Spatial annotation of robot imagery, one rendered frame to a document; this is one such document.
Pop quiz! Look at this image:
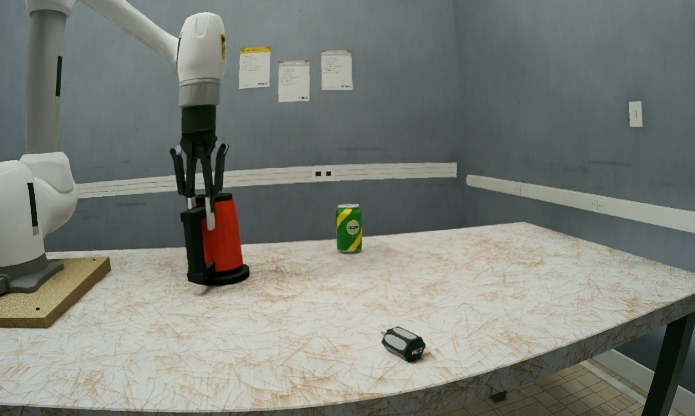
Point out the black round base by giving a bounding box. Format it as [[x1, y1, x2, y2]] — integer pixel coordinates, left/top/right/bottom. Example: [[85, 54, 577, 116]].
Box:
[[193, 263, 250, 286]]

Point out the red kettle with black handle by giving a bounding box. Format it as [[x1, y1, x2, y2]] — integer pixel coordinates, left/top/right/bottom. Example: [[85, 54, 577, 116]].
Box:
[[180, 193, 243, 282]]

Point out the green and yellow drink can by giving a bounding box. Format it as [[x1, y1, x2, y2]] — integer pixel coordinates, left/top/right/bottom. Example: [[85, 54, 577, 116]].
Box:
[[336, 204, 362, 254]]

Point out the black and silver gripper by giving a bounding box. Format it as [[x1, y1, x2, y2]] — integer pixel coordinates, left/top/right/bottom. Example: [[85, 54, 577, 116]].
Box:
[[170, 106, 229, 230]]

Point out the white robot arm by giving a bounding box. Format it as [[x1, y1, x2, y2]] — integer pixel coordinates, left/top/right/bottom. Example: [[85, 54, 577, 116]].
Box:
[[0, 0, 227, 294]]

